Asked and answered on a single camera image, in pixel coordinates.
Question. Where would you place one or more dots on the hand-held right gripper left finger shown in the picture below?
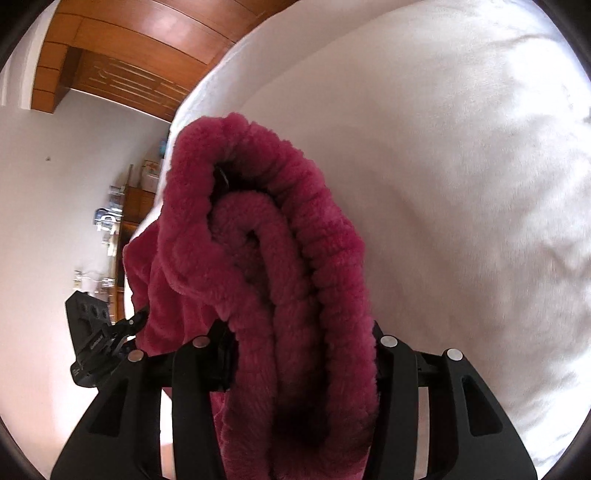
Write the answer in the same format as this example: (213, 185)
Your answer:
(198, 369)

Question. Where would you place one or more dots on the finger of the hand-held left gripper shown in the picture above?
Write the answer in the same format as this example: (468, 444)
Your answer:
(131, 324)

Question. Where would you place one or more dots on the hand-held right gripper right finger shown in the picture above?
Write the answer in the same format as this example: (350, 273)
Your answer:
(397, 378)

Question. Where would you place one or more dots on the magenta fluffy towel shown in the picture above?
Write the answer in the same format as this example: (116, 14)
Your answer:
(300, 277)

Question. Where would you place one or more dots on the cluttered wooden shelf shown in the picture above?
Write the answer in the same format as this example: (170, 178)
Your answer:
(136, 203)

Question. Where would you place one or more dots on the white storage box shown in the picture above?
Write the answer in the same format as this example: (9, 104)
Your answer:
(150, 175)

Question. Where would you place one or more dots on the white bed sheet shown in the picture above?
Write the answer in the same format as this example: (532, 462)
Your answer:
(461, 184)

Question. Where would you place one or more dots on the wooden wardrobe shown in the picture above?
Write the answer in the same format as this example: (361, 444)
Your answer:
(138, 27)

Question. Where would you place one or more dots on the white wall socket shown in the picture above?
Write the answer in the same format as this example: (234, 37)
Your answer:
(78, 279)

